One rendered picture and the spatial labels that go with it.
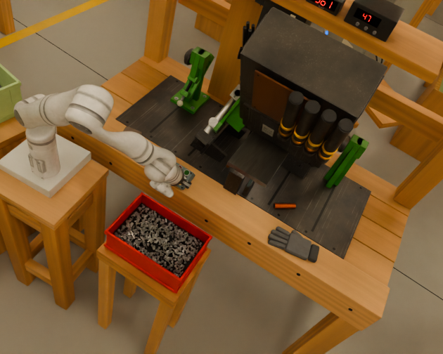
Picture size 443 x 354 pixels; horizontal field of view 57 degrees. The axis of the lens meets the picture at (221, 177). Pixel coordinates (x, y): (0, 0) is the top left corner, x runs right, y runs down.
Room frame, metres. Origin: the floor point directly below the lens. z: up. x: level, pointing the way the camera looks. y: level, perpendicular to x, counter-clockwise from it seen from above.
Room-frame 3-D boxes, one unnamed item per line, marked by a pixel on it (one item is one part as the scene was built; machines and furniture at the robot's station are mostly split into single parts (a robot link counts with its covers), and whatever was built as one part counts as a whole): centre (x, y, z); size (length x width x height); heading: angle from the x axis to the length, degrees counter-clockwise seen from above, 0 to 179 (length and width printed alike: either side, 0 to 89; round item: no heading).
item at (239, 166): (1.16, -0.12, 1.11); 0.39 x 0.16 x 0.03; 166
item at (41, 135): (0.85, 0.63, 1.14); 0.09 x 0.09 x 0.17; 63
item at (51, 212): (0.85, 0.62, 0.83); 0.32 x 0.32 x 0.04; 80
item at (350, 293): (1.00, 0.00, 0.82); 1.50 x 0.14 x 0.15; 76
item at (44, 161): (0.85, 0.62, 0.98); 0.09 x 0.09 x 0.17; 75
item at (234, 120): (1.23, 0.02, 1.17); 0.13 x 0.12 x 0.20; 76
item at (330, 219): (1.27, -0.07, 0.89); 1.10 x 0.42 x 0.02; 76
